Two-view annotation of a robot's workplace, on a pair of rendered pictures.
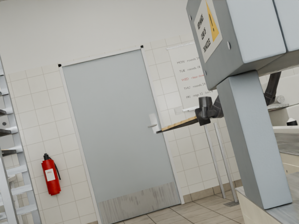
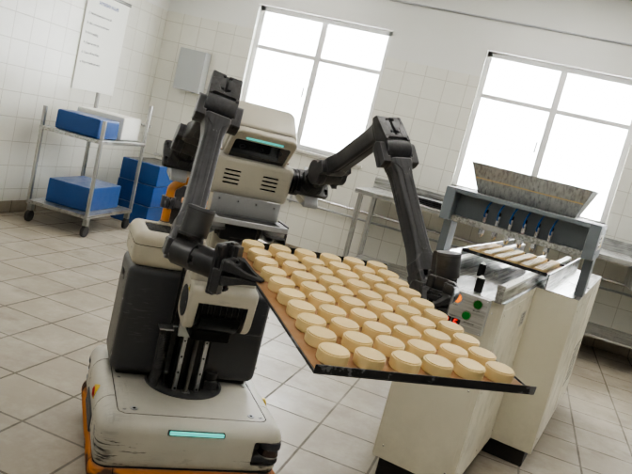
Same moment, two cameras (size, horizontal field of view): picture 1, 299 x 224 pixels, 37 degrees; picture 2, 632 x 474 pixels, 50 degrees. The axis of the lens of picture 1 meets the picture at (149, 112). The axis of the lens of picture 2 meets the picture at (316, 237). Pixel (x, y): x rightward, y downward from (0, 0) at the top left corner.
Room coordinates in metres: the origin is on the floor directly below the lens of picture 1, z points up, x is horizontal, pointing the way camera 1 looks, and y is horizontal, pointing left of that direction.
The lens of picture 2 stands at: (4.04, 0.09, 1.29)
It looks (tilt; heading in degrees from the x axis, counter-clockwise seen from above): 9 degrees down; 205
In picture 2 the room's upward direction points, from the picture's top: 14 degrees clockwise
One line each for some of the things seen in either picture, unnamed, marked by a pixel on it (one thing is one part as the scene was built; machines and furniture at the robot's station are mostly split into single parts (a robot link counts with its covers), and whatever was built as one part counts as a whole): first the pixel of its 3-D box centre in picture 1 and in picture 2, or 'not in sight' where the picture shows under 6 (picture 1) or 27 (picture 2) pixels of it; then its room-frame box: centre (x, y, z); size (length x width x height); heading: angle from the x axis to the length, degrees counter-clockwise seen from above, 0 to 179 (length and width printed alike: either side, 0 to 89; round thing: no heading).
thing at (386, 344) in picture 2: not in sight; (388, 346); (2.98, -0.24, 0.98); 0.05 x 0.05 x 0.02
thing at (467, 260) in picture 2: not in sight; (485, 256); (0.53, -0.62, 0.87); 2.01 x 0.03 x 0.07; 0
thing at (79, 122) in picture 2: not in sight; (87, 124); (-0.15, -4.13, 0.88); 0.40 x 0.30 x 0.16; 103
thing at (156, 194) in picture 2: not in sight; (150, 191); (-1.28, -4.30, 0.30); 0.60 x 0.40 x 0.20; 10
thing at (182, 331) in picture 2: not in sight; (229, 314); (2.09, -1.08, 0.61); 0.28 x 0.27 x 0.25; 138
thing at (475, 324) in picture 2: not in sight; (455, 308); (1.51, -0.47, 0.77); 0.24 x 0.04 x 0.14; 90
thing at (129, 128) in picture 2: not in sight; (108, 123); (-0.51, -4.26, 0.90); 0.44 x 0.36 x 0.20; 108
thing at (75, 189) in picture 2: not in sight; (85, 193); (-0.33, -4.21, 0.29); 0.56 x 0.38 x 0.20; 18
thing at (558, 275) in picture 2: not in sight; (565, 271); (0.17, -0.26, 0.88); 1.28 x 0.01 x 0.07; 0
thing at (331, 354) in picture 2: not in sight; (333, 355); (3.11, -0.28, 0.97); 0.05 x 0.05 x 0.02
